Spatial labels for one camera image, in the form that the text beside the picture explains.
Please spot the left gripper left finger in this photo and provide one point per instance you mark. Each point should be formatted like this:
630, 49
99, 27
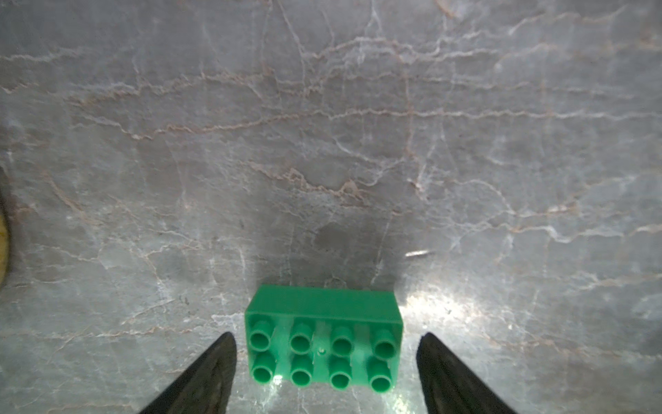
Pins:
205, 386

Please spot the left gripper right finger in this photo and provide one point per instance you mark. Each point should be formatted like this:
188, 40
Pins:
449, 386

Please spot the green lego plate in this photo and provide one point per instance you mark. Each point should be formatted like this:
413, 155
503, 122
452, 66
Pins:
339, 337

